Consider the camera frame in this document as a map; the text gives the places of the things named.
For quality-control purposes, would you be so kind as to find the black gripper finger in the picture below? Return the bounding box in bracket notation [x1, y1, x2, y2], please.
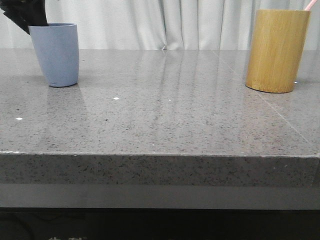
[0, 0, 49, 35]

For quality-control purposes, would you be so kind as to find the blue plastic cup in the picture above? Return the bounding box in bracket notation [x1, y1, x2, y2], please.
[28, 23, 80, 87]

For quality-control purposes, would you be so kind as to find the white pleated curtain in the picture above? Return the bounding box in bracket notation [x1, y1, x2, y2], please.
[0, 0, 320, 51]

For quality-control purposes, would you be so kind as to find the bamboo wooden cylindrical holder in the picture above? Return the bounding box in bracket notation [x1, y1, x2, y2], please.
[245, 9, 311, 93]

